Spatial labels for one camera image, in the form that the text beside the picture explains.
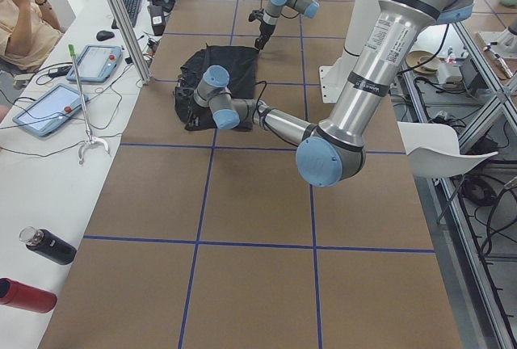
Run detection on red water bottle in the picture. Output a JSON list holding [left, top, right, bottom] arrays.
[[1, 278, 57, 313]]

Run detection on aluminium frame post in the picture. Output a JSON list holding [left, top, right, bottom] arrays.
[[107, 0, 151, 85]]

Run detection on black keyboard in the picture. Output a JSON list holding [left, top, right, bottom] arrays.
[[122, 0, 142, 27]]

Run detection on blue teach pendant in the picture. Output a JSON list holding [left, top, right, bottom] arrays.
[[76, 44, 122, 83], [12, 84, 82, 137]]

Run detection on aluminium frame rail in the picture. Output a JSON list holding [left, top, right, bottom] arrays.
[[392, 14, 516, 348]]

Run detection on blue tape grid lines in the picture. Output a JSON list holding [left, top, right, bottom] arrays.
[[82, 0, 517, 349]]

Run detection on near blue teach pendant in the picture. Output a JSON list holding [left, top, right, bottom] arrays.
[[12, 84, 82, 137]]

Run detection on black printed t-shirt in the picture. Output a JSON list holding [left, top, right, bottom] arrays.
[[175, 45, 258, 131]]

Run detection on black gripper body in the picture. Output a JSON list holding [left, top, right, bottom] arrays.
[[248, 9, 275, 50], [174, 84, 196, 111]]

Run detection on white plastic chair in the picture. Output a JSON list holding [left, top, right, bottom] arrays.
[[397, 122, 498, 179]]

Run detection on black water bottle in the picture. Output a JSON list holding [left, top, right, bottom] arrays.
[[19, 226, 77, 265]]

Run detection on green handled grabber tool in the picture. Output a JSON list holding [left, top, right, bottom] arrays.
[[68, 44, 110, 166]]

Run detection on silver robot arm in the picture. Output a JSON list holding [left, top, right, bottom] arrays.
[[176, 0, 473, 187], [249, 0, 319, 50]]

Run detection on person in beige shirt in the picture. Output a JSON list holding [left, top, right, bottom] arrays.
[[1, 0, 63, 72]]

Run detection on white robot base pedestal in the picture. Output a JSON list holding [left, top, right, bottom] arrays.
[[319, 0, 380, 103]]

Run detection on brown paper table cover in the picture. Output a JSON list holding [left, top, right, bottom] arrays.
[[38, 0, 464, 349]]

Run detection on far blue teach pendant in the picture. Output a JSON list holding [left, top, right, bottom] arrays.
[[76, 44, 122, 83]]

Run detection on black computer mouse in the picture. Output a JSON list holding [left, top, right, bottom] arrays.
[[96, 30, 115, 41]]

